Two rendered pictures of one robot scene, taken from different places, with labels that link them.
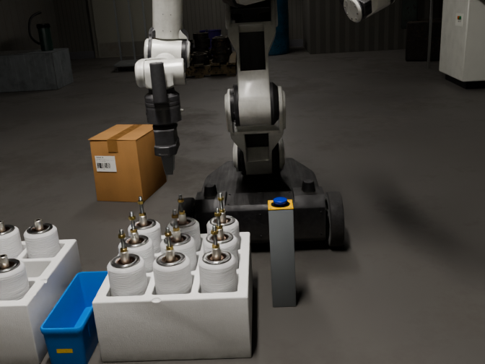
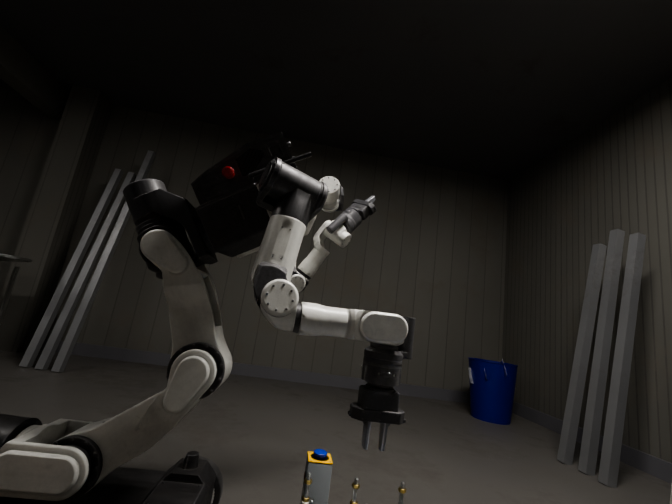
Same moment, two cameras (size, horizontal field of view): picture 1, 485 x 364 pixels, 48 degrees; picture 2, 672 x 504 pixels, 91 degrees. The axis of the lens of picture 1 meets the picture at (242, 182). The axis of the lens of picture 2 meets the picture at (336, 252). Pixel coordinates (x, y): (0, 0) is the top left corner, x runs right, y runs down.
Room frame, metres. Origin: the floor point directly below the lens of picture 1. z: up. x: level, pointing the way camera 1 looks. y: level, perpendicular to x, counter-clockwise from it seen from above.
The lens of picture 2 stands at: (1.63, 0.95, 0.71)
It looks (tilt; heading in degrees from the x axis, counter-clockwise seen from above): 12 degrees up; 262
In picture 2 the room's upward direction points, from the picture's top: 8 degrees clockwise
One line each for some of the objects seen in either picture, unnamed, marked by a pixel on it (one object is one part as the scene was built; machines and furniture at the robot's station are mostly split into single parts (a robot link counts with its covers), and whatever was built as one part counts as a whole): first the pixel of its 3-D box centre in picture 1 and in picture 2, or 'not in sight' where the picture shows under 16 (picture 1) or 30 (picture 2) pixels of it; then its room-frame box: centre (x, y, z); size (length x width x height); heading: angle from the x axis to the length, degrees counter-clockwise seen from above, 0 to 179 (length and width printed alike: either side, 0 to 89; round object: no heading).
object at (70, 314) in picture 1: (82, 315); not in sight; (1.32, 0.47, 0.06); 0.30 x 0.11 x 0.12; 176
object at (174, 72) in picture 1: (163, 83); (388, 338); (1.36, 0.18, 0.68); 0.11 x 0.11 x 0.11; 2
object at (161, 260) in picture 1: (170, 259); not in sight; (1.26, 0.20, 0.25); 0.08 x 0.08 x 0.01
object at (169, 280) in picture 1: (174, 290); not in sight; (1.26, 0.20, 0.16); 0.10 x 0.10 x 0.18
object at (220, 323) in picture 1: (182, 290); not in sight; (1.38, 0.19, 0.09); 0.39 x 0.39 x 0.18; 87
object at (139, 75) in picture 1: (156, 71); (373, 326); (1.41, 0.20, 0.71); 0.13 x 0.09 x 0.07; 2
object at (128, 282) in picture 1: (129, 292); not in sight; (1.26, 0.31, 0.16); 0.10 x 0.10 x 0.18
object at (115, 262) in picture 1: (125, 261); not in sight; (1.26, 0.31, 0.25); 0.08 x 0.08 x 0.01
